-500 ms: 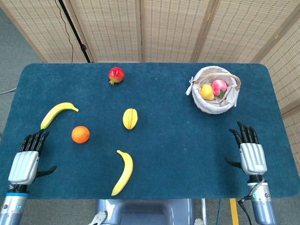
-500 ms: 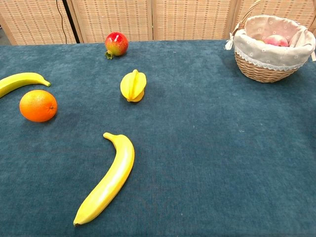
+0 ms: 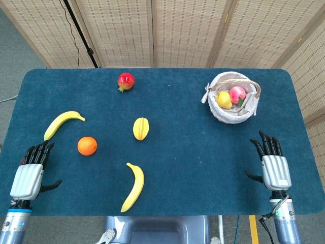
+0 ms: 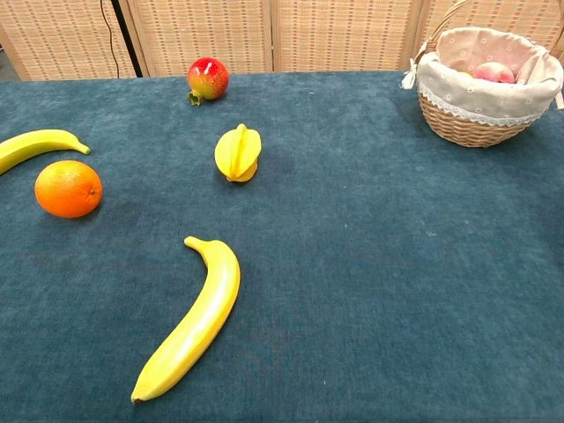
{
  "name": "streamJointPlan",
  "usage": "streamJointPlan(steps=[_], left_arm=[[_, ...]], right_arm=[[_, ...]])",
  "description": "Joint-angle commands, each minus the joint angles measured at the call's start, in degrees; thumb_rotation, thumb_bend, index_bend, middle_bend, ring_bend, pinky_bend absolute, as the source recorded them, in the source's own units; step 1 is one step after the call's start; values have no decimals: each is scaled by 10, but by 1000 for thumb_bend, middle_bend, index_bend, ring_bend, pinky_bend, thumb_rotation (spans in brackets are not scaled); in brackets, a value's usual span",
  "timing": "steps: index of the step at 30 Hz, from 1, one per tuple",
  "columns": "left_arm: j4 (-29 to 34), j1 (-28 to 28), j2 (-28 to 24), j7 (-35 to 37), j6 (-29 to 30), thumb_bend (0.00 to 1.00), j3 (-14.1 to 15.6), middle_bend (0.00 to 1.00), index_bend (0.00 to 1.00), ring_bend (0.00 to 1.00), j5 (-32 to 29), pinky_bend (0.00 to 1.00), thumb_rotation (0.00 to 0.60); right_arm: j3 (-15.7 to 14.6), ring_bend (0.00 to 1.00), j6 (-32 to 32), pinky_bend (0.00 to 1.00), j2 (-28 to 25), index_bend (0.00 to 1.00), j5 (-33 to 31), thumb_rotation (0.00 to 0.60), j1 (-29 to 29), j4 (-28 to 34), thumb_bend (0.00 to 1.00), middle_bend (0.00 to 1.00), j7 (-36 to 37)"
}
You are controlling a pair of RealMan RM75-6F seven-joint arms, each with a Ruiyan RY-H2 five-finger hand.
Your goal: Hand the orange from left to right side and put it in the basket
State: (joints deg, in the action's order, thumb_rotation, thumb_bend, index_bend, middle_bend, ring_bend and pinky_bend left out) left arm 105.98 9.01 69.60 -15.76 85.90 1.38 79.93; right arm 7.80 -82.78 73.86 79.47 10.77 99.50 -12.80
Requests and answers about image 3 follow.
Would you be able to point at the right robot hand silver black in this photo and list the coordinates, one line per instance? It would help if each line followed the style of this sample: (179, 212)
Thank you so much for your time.
(276, 172)

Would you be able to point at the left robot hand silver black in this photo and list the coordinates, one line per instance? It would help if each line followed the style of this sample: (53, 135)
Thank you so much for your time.
(26, 178)

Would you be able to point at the orange fruit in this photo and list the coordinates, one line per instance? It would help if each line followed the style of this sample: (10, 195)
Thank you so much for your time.
(87, 146)

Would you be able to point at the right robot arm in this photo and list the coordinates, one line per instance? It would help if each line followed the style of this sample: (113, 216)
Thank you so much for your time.
(285, 223)

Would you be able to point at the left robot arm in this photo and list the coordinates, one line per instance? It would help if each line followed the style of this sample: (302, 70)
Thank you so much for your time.
(15, 223)

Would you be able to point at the white lined wicker basket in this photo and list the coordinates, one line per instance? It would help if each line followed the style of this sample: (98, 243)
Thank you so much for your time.
(228, 117)

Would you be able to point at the yellow starfruit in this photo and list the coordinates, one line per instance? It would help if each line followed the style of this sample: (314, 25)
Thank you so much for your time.
(141, 128)

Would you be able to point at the yellow floor tape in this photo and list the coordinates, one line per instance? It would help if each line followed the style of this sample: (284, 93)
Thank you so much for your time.
(254, 230)

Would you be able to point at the yellow banana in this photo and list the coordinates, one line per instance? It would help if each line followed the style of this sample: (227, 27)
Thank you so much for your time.
(59, 122)
(135, 188)

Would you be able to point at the pink peach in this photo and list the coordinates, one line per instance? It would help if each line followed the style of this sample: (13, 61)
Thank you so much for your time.
(238, 93)

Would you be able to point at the yellow pear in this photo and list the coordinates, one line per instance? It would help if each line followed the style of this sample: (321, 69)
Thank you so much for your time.
(224, 99)

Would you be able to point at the blue table mat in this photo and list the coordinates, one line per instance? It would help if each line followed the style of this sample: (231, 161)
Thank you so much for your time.
(182, 152)

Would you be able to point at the grey-blue robot torso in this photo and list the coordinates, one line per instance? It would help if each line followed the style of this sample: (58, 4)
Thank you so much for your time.
(157, 230)

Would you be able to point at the red pomegranate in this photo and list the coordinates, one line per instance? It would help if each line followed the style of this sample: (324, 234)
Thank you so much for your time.
(126, 80)

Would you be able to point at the black stand pole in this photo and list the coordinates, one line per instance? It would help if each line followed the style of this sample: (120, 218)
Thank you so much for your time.
(81, 36)

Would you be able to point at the bamboo folding screen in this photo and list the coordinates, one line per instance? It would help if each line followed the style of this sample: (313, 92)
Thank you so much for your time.
(182, 30)

